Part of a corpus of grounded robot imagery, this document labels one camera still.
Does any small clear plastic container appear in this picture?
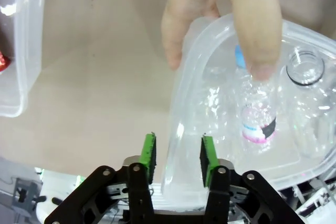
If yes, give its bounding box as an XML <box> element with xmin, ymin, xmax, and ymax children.
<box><xmin>160</xmin><ymin>13</ymin><xmax>336</xmax><ymax>209</ymax></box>

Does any grey metal equipment frame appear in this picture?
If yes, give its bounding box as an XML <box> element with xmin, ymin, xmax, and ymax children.
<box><xmin>9</xmin><ymin>176</ymin><xmax>44</xmax><ymax>210</ymax></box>

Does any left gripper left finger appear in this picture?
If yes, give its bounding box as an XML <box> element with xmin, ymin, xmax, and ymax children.
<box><xmin>44</xmin><ymin>132</ymin><xmax>158</xmax><ymax>224</ymax></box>

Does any large clear plastic container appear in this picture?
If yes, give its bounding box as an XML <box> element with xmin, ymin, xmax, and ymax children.
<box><xmin>0</xmin><ymin>0</ymin><xmax>49</xmax><ymax>119</ymax></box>

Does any clear open plastic bottle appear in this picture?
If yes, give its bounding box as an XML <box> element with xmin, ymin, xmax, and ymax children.
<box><xmin>285</xmin><ymin>48</ymin><xmax>336</xmax><ymax>159</ymax></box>

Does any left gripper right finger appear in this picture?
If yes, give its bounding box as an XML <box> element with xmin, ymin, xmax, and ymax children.
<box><xmin>199</xmin><ymin>135</ymin><xmax>306</xmax><ymax>224</ymax></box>

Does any clear bottle with pink label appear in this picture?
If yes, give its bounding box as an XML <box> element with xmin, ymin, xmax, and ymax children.
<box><xmin>234</xmin><ymin>45</ymin><xmax>279</xmax><ymax>145</ymax></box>

